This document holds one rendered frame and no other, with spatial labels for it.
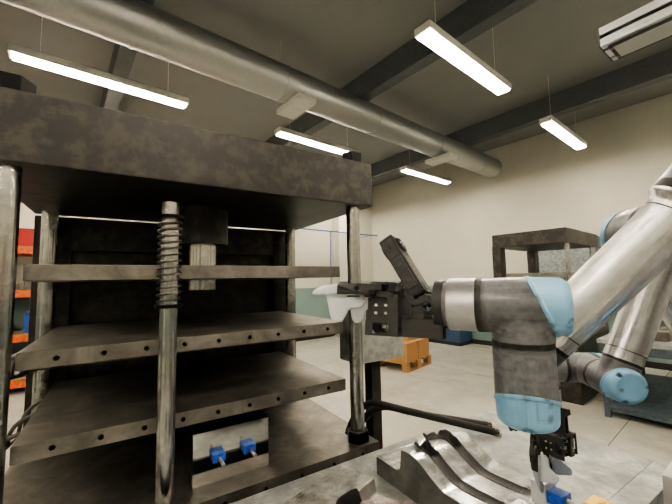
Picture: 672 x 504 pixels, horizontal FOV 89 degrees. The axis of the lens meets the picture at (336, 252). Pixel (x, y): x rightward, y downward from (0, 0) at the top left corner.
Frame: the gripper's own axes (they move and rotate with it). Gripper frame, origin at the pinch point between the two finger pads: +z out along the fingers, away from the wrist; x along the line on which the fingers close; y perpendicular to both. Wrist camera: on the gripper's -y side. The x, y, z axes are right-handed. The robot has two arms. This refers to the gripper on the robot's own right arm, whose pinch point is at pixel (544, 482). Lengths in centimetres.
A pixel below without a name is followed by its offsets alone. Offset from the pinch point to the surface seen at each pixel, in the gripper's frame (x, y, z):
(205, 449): -69, -78, 3
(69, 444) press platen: -107, -78, -7
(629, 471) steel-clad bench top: 55, -1, 11
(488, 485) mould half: -4.8, -13.3, 4.8
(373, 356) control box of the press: 10, -84, -21
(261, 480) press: -51, -70, 14
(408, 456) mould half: -18.0, -31.6, 0.5
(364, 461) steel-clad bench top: -16, -57, 12
